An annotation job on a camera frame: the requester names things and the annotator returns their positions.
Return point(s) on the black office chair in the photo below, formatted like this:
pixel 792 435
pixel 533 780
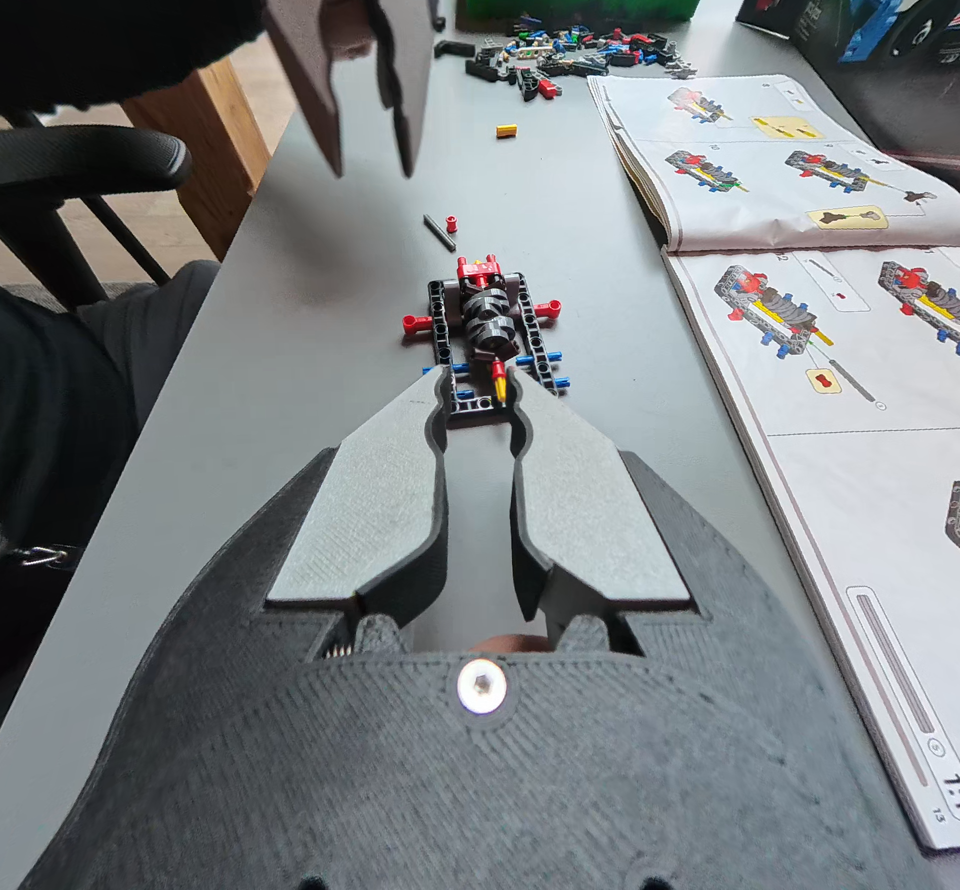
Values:
pixel 90 154

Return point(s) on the grey lego axle rod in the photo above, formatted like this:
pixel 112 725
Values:
pixel 439 232

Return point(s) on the person's left forearm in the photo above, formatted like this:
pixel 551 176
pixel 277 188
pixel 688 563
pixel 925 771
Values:
pixel 112 4

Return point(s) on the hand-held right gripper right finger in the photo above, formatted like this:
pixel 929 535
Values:
pixel 592 522

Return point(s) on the black lego set box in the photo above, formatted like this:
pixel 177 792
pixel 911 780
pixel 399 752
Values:
pixel 862 4

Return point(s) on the wooden furniture panel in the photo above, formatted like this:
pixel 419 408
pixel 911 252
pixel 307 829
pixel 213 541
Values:
pixel 217 124

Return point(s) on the black frame lego assembly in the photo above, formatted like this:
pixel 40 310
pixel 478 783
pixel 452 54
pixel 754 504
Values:
pixel 487 308

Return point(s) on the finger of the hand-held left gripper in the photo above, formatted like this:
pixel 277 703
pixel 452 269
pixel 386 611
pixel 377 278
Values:
pixel 296 4
pixel 409 4

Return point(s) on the person's grey trousers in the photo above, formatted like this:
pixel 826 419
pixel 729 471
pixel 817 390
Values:
pixel 165 320

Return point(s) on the person's black jacket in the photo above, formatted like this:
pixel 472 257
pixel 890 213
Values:
pixel 52 417

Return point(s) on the pile of loose lego pieces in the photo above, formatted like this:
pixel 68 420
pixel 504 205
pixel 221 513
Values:
pixel 555 61

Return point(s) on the lego instruction booklet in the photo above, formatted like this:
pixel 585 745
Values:
pixel 787 154

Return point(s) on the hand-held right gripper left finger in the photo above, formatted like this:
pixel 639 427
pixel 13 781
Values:
pixel 367 515

